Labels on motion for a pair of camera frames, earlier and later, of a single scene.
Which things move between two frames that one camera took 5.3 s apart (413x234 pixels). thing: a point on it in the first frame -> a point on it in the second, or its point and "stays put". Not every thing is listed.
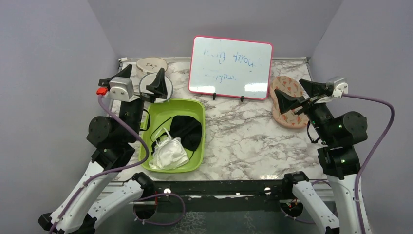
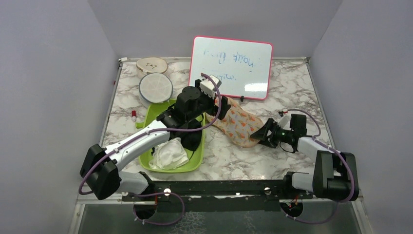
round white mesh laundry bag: x=147 y=78 stays put
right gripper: x=286 y=102 -> x=262 y=133
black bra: x=188 y=129 stays put
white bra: x=170 y=152 stays put
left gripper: x=158 y=87 -> x=214 y=109
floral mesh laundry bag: x=290 y=119 -> x=237 y=125
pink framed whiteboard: x=234 y=68 stays put
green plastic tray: x=161 y=112 stays put
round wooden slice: x=151 y=65 stays put
